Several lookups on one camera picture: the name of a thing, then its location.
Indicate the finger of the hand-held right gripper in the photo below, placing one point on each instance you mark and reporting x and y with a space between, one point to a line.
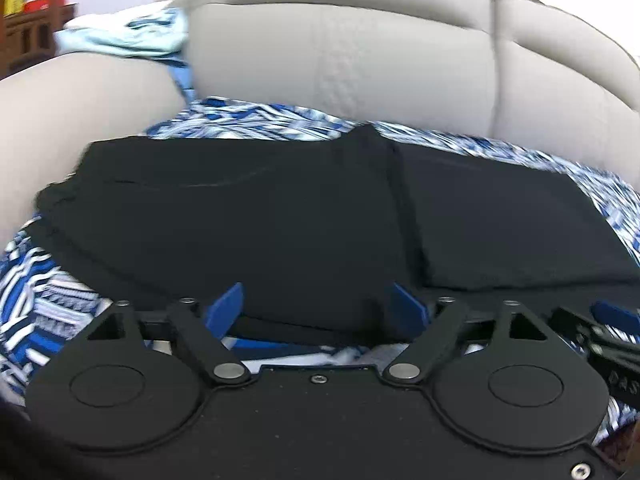
612 317

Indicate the black pants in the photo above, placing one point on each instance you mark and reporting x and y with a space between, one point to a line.
275 220

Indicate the wooden cabinet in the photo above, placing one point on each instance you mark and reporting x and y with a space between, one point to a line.
30 35

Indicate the beige leather sofa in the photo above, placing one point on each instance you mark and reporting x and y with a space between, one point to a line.
375 50

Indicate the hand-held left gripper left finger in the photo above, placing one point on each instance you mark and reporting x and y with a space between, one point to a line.
227 307

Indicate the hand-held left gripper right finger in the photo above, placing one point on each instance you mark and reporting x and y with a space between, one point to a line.
405 307

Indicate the blue white geometric blanket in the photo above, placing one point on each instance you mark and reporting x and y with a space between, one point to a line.
45 305

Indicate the red box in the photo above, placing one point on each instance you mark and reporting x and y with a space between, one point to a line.
45 4

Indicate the light blue cloth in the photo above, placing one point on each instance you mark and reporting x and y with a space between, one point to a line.
120 35

